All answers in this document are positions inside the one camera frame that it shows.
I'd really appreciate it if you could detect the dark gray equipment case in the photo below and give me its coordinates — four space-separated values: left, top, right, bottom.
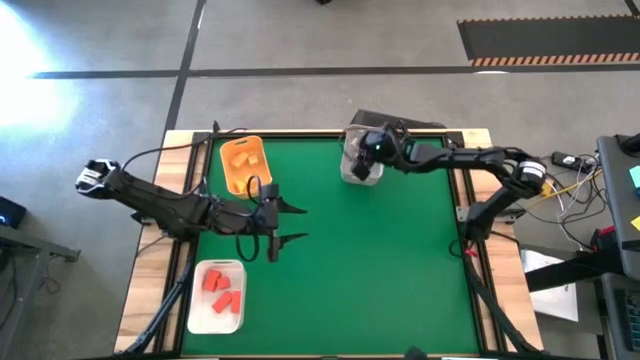
601 272 640 360

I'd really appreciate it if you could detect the gray desk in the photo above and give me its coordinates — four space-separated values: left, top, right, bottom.
596 133 640 281

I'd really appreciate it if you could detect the orange plastic bin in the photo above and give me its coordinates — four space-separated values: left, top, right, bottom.
219 135 274 201

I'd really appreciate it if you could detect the black hazard-striped floor mat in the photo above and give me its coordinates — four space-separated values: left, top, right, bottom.
457 15 640 68

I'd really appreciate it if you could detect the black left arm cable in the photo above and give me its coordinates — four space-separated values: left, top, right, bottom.
119 119 246 174

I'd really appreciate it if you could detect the black metal table frame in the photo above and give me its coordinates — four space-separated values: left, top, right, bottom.
124 119 546 360

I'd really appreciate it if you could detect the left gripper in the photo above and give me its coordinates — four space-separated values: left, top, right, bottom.
249 183 310 264

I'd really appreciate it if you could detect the black rounded device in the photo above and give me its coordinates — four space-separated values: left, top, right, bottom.
617 132 640 156

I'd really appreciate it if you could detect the gray plastic bin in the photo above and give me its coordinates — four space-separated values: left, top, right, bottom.
339 124 389 188

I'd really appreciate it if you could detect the gray metal stand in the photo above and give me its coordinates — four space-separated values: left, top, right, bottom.
0 223 82 346

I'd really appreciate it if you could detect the black device with blue light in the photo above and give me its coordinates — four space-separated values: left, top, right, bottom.
0 195 28 230

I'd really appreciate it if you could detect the green felt mat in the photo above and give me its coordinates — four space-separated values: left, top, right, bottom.
182 137 480 357

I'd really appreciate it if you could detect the black metal bar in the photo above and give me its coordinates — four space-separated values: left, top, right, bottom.
524 247 626 293

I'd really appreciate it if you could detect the white paper sheet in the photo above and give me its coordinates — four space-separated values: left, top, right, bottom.
520 248 580 324

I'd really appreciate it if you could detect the black flat panel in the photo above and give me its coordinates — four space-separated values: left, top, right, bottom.
349 108 447 131

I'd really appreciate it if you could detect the black power strip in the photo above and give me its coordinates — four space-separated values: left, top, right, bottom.
551 151 585 170

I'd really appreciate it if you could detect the white plastic bin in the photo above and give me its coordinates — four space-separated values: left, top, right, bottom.
187 258 248 335

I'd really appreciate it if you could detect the yellow cable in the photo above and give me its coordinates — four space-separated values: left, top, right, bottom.
542 168 604 201

